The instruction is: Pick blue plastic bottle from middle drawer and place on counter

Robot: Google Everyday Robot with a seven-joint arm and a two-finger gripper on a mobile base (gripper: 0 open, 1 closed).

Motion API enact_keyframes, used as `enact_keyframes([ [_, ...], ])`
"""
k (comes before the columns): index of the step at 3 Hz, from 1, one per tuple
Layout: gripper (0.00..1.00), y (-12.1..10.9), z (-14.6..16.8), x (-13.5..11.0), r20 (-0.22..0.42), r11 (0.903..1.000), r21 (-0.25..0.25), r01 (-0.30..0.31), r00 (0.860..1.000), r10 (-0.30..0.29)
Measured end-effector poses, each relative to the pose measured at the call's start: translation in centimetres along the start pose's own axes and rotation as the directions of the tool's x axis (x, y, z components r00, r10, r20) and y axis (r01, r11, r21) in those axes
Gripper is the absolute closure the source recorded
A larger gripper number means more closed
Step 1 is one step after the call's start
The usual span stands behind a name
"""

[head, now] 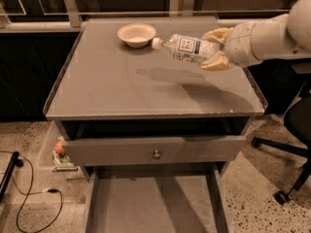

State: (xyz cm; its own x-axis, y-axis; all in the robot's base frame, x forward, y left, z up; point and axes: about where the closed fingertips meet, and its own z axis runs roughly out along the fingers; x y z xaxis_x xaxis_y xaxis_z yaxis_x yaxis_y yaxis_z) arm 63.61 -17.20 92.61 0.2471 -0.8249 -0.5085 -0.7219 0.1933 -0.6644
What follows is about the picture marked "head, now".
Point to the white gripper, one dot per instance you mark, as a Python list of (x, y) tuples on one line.
[(239, 47)]

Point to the clear plastic water bottle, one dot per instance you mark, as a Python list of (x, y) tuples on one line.
[(186, 48)]

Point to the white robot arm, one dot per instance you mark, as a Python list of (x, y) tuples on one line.
[(287, 36)]

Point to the grey top drawer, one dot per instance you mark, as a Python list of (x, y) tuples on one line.
[(131, 151)]

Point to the grey drawer cabinet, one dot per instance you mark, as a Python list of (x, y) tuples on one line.
[(108, 90)]

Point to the round metal drawer knob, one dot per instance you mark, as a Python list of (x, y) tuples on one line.
[(156, 155)]

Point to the grey open middle drawer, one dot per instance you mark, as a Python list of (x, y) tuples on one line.
[(156, 201)]

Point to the white paper bowl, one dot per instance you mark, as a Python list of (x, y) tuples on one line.
[(136, 35)]

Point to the orange round fruit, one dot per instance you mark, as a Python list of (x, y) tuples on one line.
[(58, 148)]

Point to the green white packet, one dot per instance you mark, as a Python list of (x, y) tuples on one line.
[(60, 158)]

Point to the black bar stand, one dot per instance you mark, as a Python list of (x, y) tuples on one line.
[(8, 173)]

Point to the metal railing frame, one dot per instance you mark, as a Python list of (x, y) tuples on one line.
[(74, 12)]

